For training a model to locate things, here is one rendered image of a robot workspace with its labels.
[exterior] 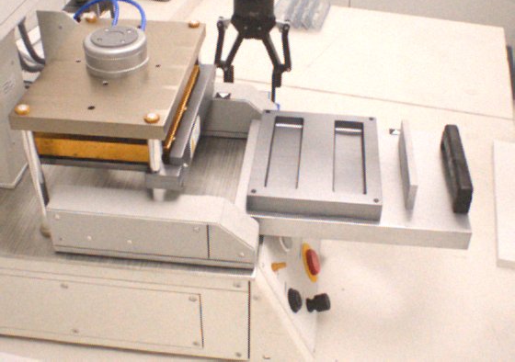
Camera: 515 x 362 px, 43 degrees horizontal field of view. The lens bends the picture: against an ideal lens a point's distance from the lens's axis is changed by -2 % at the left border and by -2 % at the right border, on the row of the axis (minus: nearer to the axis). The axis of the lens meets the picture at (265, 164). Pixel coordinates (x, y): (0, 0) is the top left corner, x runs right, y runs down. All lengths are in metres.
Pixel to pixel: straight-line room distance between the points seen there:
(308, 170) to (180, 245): 0.19
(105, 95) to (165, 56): 0.11
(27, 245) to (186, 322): 0.22
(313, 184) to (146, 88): 0.23
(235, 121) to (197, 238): 0.28
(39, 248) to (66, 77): 0.22
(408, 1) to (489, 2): 0.39
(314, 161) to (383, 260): 0.29
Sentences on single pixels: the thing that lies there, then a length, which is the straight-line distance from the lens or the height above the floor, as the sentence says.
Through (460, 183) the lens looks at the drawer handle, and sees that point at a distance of 0.84.
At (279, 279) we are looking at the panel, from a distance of 0.87.
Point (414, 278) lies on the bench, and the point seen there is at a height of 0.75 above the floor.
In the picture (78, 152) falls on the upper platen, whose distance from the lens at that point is 0.82.
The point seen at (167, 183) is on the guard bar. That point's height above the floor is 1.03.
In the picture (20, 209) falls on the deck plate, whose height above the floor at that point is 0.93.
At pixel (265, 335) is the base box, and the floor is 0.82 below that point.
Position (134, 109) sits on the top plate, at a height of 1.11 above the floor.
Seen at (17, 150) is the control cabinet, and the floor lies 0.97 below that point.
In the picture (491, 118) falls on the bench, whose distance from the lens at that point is 1.51.
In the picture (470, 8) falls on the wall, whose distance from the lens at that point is 3.40.
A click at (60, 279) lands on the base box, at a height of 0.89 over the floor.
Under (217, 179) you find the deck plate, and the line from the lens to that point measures 0.94.
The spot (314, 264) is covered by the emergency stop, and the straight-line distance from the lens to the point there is 1.00.
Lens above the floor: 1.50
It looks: 36 degrees down
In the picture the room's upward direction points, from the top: 1 degrees clockwise
